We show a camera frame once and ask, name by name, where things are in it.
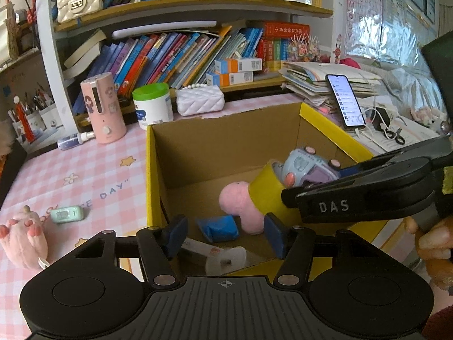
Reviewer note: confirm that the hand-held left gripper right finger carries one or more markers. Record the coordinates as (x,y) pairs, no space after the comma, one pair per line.
(274,235)

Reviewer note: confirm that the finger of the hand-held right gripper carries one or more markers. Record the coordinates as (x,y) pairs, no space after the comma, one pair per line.
(371,198)
(407,152)

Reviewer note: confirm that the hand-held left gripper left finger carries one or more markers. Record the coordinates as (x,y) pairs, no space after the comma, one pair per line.
(177,233)

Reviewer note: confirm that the blue tissue packet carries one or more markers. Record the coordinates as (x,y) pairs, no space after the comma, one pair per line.
(219,228)

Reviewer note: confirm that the yellow tape roll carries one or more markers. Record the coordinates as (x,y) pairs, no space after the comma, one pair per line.
(263,187)

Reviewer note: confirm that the blue toy car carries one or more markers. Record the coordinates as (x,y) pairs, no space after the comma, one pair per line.
(304,164)

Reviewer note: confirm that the yellow cardboard box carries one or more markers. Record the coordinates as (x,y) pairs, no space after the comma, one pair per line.
(212,148)

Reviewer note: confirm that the person's right forearm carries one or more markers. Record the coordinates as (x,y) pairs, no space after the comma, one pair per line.
(442,326)

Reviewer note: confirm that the person's right hand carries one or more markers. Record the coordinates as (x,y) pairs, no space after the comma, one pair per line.
(437,251)

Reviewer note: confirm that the black scissors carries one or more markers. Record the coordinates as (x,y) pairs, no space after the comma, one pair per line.
(394,135)

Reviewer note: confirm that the pale pink plush toy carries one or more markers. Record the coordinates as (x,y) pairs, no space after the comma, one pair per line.
(426,115)

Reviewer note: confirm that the silver foil sheet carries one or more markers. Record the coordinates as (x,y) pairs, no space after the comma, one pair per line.
(400,60)

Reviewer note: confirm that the smartphone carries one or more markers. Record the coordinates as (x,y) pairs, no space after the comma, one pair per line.
(345,101)

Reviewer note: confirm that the pink checked tablecloth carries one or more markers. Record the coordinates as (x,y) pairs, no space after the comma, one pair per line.
(88,177)

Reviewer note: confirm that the small green device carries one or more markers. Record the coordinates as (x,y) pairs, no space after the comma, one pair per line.
(67,214)

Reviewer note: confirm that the stack of paper booklets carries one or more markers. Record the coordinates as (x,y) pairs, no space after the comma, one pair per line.
(308,81)

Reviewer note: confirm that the white jar green lid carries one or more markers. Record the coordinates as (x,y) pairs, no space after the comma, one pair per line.
(154,109)

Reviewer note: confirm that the white quilted purse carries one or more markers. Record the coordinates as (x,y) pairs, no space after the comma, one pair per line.
(200,101)

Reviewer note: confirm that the small spray bottle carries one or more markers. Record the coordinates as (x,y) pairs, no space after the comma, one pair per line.
(74,141)

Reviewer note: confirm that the colourful paper flower bouquet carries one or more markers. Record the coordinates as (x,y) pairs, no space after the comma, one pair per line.
(303,49)

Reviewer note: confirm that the pink humidifier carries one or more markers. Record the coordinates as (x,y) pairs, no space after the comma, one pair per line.
(102,109)

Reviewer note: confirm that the red boxed book set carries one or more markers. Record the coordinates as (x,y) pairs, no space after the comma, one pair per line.
(283,42)

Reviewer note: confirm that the orange and white small box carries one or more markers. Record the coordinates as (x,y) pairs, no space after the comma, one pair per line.
(239,65)
(230,79)

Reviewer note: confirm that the black side cabinet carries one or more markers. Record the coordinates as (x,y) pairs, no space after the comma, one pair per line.
(10,177)

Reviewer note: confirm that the row of colourful picture books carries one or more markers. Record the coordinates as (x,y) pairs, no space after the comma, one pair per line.
(159,56)

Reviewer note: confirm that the white pen holder with brushes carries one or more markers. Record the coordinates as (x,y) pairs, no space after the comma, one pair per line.
(39,120)

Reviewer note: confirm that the thick leaning books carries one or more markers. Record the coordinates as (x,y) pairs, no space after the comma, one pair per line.
(85,51)

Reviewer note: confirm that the long white case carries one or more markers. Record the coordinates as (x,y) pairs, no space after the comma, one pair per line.
(162,28)

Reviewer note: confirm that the white wooden bookshelf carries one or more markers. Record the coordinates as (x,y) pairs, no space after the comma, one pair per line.
(49,49)

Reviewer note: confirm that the alphabet wall poster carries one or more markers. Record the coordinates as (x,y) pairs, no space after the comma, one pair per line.
(364,7)

